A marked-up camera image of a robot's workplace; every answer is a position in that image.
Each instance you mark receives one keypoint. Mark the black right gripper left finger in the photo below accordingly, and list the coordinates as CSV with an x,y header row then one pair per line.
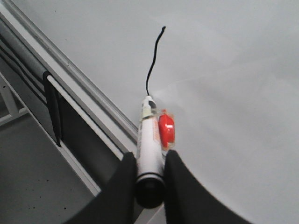
x,y
115,203

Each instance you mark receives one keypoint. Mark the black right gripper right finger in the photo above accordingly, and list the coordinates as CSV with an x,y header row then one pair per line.
x,y
188,202

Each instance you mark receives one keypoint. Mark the white whiteboard marker pen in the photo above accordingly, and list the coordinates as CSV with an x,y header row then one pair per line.
x,y
150,186

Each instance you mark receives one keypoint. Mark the red round magnet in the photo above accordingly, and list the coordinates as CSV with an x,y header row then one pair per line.
x,y
166,125

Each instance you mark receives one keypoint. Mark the white whiteboard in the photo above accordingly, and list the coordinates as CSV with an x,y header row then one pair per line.
x,y
227,69

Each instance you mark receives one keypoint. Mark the white horizontal rail bar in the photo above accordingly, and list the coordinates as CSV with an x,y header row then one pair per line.
x,y
116,151

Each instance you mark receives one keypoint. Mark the white metal stand frame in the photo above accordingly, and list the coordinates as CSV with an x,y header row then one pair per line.
x,y
30,61

